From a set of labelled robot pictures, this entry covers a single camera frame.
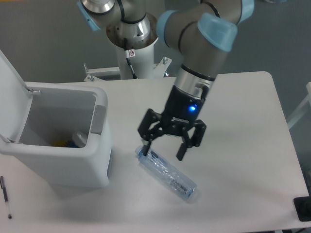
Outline white trash can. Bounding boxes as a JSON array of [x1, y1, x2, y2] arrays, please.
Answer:
[[0, 54, 112, 188]]

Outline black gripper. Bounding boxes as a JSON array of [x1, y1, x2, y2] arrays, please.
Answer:
[[138, 85, 207, 161]]

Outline white frame post right edge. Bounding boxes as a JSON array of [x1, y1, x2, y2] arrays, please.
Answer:
[[287, 82, 311, 130]]

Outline black pen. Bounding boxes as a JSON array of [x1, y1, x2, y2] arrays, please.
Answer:
[[0, 176, 12, 219]]

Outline black device at table corner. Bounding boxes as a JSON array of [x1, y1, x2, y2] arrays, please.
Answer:
[[294, 196, 311, 222]]

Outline white paper trash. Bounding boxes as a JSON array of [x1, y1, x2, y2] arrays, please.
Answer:
[[72, 131, 87, 148]]

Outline black cable with tag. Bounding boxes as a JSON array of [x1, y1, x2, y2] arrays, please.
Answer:
[[123, 37, 138, 80]]

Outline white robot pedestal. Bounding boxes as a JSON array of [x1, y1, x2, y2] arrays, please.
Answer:
[[106, 13, 172, 80]]

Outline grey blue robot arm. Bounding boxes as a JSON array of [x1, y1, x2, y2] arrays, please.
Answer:
[[77, 0, 254, 160]]

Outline clear plastic water bottle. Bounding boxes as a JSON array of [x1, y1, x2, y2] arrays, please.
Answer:
[[135, 146, 197, 200]]

